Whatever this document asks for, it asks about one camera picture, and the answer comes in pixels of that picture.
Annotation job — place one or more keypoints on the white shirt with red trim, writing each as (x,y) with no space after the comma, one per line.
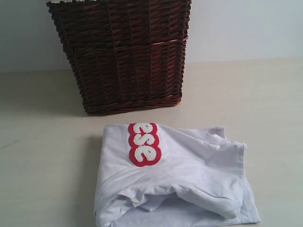
(151,175)

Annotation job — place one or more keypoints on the dark brown wicker basket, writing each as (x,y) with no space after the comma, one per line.
(126,55)

